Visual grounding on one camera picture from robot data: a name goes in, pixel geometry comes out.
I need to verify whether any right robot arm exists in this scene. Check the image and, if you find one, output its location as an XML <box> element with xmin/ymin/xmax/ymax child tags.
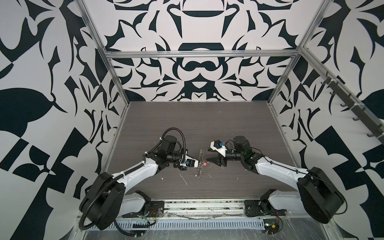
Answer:
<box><xmin>207</xmin><ymin>136</ymin><xmax>348</xmax><ymax>224</ymax></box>

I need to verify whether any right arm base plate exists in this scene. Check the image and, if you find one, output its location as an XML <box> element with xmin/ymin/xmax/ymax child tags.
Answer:
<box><xmin>244</xmin><ymin>200</ymin><xmax>286</xmax><ymax>218</ymax></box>

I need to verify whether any black wall hook rack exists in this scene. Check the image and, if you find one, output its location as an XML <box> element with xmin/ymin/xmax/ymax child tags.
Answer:
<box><xmin>320</xmin><ymin>71</ymin><xmax>384</xmax><ymax>145</ymax></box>

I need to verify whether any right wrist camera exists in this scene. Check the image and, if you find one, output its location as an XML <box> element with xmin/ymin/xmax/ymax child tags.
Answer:
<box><xmin>209</xmin><ymin>140</ymin><xmax>228</xmax><ymax>157</ymax></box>

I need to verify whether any white slotted cable duct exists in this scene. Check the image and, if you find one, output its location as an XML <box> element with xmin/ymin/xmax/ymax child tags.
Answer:
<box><xmin>118</xmin><ymin>219</ymin><xmax>265</xmax><ymax>231</ymax></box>

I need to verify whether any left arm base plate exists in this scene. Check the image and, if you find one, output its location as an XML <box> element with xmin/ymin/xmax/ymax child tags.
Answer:
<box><xmin>122</xmin><ymin>201</ymin><xmax>165</xmax><ymax>218</ymax></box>

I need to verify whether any aluminium front rail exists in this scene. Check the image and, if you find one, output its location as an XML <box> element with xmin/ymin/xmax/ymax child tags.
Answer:
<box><xmin>78</xmin><ymin>197</ymin><xmax>331</xmax><ymax>219</ymax></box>

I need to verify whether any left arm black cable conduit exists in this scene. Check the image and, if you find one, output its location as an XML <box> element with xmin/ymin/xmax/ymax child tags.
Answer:
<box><xmin>78</xmin><ymin>127</ymin><xmax>187</xmax><ymax>238</ymax></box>

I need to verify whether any small circuit board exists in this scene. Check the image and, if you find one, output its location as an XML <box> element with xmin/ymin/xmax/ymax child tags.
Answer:
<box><xmin>264</xmin><ymin>219</ymin><xmax>284</xmax><ymax>235</ymax></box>

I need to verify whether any silver keyring chain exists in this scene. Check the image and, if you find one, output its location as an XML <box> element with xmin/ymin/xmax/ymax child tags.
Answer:
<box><xmin>195</xmin><ymin>148</ymin><xmax>206</xmax><ymax>178</ymax></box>

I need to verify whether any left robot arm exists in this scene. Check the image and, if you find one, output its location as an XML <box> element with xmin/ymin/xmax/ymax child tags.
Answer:
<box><xmin>79</xmin><ymin>135</ymin><xmax>199</xmax><ymax>230</ymax></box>

